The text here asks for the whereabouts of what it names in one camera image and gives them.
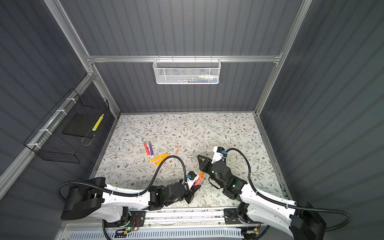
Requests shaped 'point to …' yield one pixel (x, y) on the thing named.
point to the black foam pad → (81, 124)
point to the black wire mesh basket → (66, 138)
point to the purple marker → (151, 148)
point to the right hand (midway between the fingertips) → (198, 158)
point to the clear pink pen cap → (177, 149)
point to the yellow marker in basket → (97, 122)
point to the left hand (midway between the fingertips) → (200, 185)
